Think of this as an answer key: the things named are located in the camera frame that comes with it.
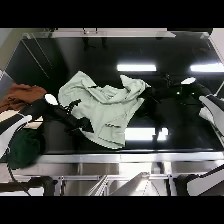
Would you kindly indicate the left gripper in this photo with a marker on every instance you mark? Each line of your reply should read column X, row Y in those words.
column 74, row 120

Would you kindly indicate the pale green shirt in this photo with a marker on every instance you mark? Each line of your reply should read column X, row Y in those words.
column 106, row 110

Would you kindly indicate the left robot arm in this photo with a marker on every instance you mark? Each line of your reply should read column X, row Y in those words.
column 13, row 128

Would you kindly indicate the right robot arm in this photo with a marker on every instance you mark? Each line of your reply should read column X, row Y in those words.
column 213, row 108

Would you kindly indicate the dark green garment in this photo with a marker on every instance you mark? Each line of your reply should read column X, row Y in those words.
column 25, row 146

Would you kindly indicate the brown garment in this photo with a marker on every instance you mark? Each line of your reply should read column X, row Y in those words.
column 20, row 95

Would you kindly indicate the cream garment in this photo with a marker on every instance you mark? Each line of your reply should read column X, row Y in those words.
column 6, row 114

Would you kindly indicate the silver frame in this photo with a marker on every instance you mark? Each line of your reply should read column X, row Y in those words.
column 110, row 158

